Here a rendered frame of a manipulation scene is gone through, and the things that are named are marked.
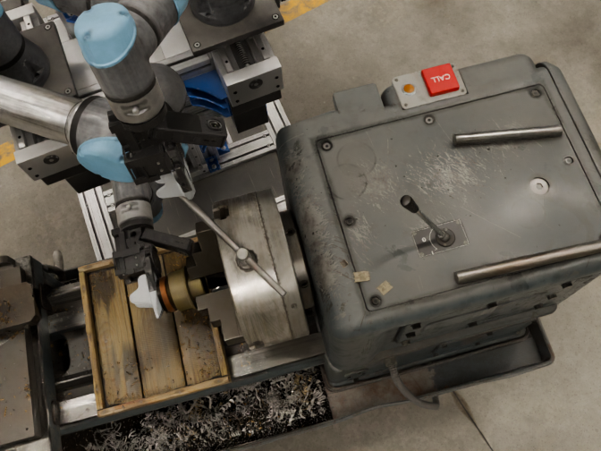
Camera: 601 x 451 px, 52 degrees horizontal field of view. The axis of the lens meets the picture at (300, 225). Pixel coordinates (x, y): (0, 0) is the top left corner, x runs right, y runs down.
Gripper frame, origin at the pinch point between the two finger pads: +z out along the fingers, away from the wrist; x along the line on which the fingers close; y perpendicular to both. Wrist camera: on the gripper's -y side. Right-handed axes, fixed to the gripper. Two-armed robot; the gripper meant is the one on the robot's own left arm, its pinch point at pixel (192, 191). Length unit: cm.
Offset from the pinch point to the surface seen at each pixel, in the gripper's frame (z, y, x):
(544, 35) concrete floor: 105, -151, -131
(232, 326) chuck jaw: 28.3, 1.6, 11.1
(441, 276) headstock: 16.5, -37.4, 20.4
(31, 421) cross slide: 42, 49, 11
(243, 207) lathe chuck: 13.0, -7.2, -4.6
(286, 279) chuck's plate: 17.3, -11.3, 11.3
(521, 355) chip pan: 89, -68, 11
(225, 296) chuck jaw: 27.0, 1.5, 4.8
